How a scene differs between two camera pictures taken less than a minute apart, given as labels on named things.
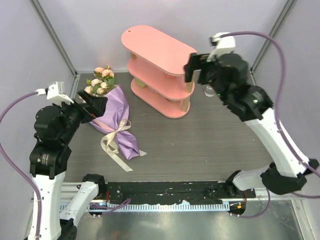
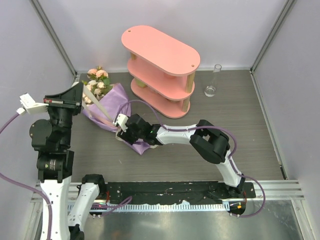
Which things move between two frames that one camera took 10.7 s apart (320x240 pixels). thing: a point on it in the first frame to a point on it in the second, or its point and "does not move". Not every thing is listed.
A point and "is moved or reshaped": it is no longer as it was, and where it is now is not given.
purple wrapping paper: x=116 y=114 is moved or reshaped
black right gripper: x=194 y=63 to x=126 y=136
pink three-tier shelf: x=156 y=68 does not move
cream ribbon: x=108 y=144 to x=93 y=98
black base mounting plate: x=174 y=191 does not move
